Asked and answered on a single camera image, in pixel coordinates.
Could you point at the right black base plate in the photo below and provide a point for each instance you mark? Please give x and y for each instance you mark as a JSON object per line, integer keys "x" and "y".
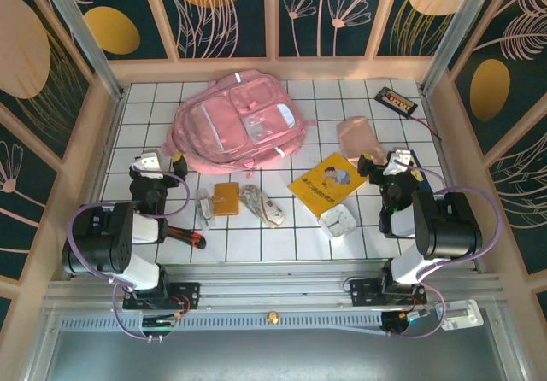
{"x": 363, "y": 291}

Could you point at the small brass knob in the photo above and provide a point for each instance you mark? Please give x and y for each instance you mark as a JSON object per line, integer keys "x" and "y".
{"x": 272, "y": 317}

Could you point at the orange square pad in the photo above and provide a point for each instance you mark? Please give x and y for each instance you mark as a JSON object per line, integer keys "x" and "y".
{"x": 225, "y": 199}

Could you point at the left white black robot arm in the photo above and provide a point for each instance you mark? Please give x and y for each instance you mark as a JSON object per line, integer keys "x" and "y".
{"x": 107, "y": 236}

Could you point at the black controller board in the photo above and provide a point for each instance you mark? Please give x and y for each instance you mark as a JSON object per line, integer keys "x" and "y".
{"x": 401, "y": 322}
{"x": 160, "y": 322}

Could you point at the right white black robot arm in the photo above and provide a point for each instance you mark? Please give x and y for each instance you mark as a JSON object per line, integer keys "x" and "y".
{"x": 448, "y": 227}

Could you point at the patterned fabric pencil pouch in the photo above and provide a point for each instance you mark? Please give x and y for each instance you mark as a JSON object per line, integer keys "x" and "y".
{"x": 260, "y": 206}

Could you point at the aluminium frame post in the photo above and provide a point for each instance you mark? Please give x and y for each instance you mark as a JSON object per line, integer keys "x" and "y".
{"x": 457, "y": 31}
{"x": 85, "y": 43}

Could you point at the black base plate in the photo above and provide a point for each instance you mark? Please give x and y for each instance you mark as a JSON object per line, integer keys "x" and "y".
{"x": 188, "y": 295}
{"x": 363, "y": 291}

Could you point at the yellow picture book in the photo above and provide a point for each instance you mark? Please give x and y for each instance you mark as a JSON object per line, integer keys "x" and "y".
{"x": 325, "y": 184}

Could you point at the black board with yellow connectors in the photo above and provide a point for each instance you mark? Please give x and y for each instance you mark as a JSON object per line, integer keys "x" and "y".
{"x": 396, "y": 102}

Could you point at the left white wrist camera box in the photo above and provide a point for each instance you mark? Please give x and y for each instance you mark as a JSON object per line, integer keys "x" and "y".
{"x": 147, "y": 161}

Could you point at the rose gold pouch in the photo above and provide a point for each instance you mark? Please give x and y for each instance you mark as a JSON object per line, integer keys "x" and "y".
{"x": 357, "y": 139}

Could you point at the clear plastic case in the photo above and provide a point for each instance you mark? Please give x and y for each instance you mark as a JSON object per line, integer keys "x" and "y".
{"x": 204, "y": 208}

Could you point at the clear acrylic block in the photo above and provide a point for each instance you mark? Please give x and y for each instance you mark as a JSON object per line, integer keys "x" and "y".
{"x": 461, "y": 314}

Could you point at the orange black utility knife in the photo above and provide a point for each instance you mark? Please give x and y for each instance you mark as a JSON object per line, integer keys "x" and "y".
{"x": 188, "y": 238}

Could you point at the aluminium mounting rail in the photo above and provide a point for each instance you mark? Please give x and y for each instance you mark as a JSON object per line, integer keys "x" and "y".
{"x": 273, "y": 287}

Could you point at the pink school backpack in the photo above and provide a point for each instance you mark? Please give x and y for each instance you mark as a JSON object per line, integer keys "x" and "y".
{"x": 222, "y": 124}

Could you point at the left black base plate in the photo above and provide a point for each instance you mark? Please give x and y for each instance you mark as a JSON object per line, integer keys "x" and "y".
{"x": 188, "y": 295}

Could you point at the white square alarm clock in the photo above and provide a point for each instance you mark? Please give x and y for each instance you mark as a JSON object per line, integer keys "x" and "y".
{"x": 338, "y": 222}

